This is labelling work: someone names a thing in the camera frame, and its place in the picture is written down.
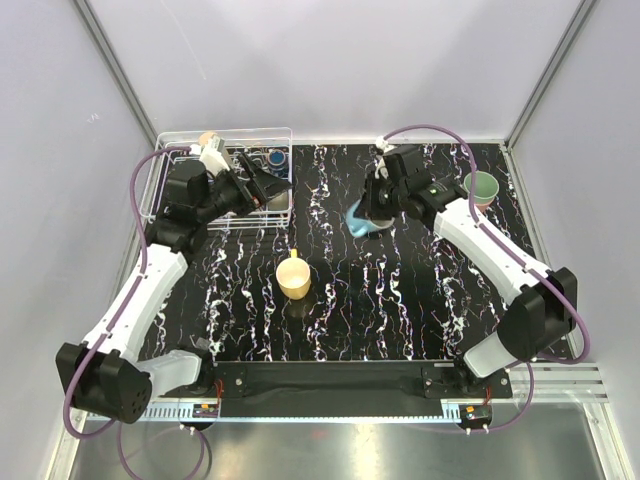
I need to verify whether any pink plastic cup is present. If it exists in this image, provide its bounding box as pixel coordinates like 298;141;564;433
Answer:
472;196;495;213

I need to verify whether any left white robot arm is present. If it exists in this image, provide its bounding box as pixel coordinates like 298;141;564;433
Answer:
55;154;292;438

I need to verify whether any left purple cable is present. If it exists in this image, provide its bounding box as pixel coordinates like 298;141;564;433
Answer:
63;147;216;479

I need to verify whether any mint green cup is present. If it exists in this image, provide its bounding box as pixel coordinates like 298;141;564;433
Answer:
462;171;499;198

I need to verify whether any tan beige tall cup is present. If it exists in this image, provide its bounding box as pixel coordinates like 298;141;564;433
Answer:
198;131;218;147

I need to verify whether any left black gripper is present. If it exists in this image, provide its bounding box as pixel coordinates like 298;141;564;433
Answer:
197;153;292;223

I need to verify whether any white wire dish rack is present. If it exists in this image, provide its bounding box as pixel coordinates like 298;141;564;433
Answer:
140;127;293;231

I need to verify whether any light blue cup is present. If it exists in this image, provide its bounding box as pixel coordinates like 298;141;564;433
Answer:
345;201;394;238

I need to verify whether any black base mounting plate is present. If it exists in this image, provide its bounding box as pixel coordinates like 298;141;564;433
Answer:
158;360;513;401

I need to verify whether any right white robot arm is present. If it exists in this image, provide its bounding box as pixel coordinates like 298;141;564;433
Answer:
346;145;577;397

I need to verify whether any beige small mug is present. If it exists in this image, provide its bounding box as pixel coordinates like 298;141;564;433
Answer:
267;191;289;212

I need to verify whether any purple cable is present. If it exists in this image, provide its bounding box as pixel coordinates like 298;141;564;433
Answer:
382;123;593;434
63;147;216;479

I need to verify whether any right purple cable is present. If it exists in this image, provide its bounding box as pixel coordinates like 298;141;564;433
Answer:
382;123;593;434

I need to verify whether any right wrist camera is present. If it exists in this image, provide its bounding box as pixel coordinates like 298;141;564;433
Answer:
375;136;396;179

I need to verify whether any yellow cup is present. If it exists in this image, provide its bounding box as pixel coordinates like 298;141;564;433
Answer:
276;249;311;300

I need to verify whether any right orange connector box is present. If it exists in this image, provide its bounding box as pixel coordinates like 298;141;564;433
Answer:
461;404;493;425

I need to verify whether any black marble pattern mat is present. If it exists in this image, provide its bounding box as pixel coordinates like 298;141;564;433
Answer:
140;145;506;361

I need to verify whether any slotted cable duct rail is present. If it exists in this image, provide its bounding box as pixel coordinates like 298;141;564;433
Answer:
139;399;461;425

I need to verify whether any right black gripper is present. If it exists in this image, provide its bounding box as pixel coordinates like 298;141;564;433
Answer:
353;172;407;221

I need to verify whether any left orange connector box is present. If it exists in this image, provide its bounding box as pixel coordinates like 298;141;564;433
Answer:
192;403;220;418

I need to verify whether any dark blue mug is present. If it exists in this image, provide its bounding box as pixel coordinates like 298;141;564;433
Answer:
267;149;288;174

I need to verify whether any orange connector box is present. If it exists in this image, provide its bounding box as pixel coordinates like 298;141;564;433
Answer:
461;404;493;425
192;403;220;418

